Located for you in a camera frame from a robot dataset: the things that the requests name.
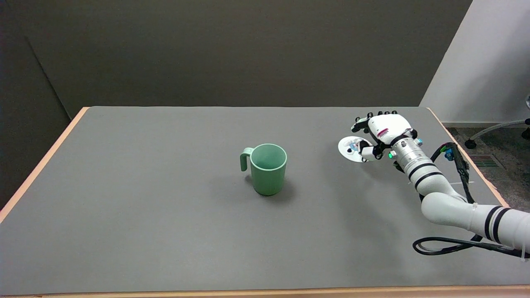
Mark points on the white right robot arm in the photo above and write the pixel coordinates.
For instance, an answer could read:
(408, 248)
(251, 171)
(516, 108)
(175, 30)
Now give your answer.
(447, 190)

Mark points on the office chair base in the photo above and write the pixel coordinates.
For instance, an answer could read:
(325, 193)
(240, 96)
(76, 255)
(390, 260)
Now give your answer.
(497, 128)

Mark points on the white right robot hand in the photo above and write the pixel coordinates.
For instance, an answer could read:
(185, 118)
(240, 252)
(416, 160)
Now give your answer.
(383, 128)

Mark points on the white printed cup lid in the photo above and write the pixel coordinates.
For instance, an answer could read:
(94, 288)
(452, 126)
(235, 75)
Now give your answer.
(350, 150)

